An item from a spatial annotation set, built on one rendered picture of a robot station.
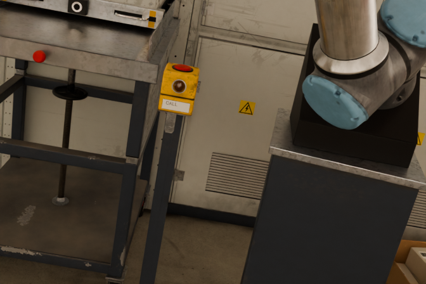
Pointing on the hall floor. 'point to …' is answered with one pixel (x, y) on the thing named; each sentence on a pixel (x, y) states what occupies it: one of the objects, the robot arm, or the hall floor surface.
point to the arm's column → (325, 226)
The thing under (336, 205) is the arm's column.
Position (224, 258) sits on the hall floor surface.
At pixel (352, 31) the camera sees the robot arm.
